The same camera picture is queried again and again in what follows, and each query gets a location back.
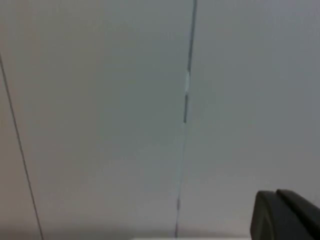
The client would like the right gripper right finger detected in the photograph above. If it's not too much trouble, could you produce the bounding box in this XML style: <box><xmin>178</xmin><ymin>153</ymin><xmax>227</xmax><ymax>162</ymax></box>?
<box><xmin>275</xmin><ymin>189</ymin><xmax>320</xmax><ymax>240</ymax></box>

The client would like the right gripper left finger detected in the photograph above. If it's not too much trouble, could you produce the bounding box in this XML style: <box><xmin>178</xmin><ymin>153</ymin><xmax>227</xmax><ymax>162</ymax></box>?
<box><xmin>250</xmin><ymin>190</ymin><xmax>310</xmax><ymax>240</ymax></box>

